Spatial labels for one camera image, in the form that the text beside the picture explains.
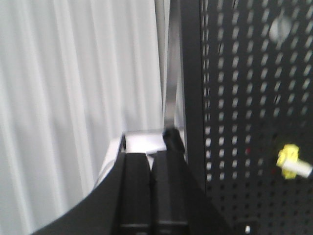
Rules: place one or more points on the grey pleated curtain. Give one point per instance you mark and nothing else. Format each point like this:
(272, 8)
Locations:
(74, 74)

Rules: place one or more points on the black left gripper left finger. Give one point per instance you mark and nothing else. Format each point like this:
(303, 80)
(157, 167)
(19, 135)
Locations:
(135, 214)

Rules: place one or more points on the yellow toggle switch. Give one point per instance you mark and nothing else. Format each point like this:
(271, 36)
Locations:
(290, 163)

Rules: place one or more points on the black electronics box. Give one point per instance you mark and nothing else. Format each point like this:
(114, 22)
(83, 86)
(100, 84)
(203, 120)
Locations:
(139, 142)

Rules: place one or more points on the black perforated pegboard panel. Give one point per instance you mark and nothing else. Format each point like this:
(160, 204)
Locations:
(248, 92)

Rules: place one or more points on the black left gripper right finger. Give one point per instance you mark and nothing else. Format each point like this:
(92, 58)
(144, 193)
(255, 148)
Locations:
(169, 212)

